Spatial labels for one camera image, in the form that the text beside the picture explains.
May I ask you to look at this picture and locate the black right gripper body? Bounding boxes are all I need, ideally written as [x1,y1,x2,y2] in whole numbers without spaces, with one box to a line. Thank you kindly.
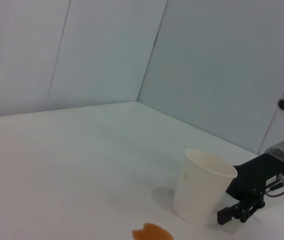
[225,153,284,201]

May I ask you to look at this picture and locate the orange liquid stain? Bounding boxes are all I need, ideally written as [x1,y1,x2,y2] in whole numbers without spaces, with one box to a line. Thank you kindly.
[131,222,175,240]

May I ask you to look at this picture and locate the white paper cup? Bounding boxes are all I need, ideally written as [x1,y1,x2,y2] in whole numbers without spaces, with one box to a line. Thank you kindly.
[172,148,239,225]

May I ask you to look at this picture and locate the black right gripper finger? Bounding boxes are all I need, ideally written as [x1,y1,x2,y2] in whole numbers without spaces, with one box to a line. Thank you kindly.
[217,193,267,226]

